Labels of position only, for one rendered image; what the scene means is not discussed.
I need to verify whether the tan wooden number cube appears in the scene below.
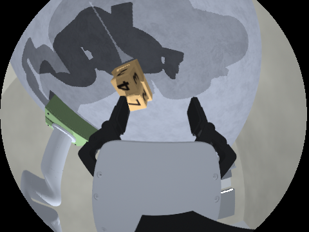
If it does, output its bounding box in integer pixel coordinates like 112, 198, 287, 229
111, 66, 141, 96
125, 83, 148, 111

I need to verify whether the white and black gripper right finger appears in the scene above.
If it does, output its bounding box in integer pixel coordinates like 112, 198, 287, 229
187, 97, 237, 179

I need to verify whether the tan wooden tray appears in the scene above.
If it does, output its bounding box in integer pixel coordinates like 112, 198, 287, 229
111, 59, 153, 101

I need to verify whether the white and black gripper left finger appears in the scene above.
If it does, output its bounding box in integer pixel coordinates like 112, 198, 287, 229
78, 96, 130, 176

